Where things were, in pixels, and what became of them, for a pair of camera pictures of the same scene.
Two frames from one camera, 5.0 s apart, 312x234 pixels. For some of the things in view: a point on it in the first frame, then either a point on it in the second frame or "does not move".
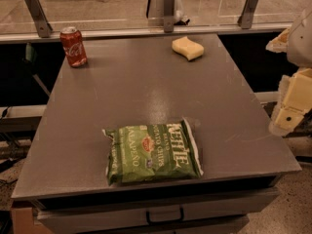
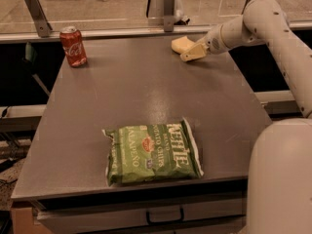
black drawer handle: x=152 y=222 does not move
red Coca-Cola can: x=73 y=45 does not move
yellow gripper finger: x=297 y=99 -> x=195 y=53
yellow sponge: x=189 y=48 does not move
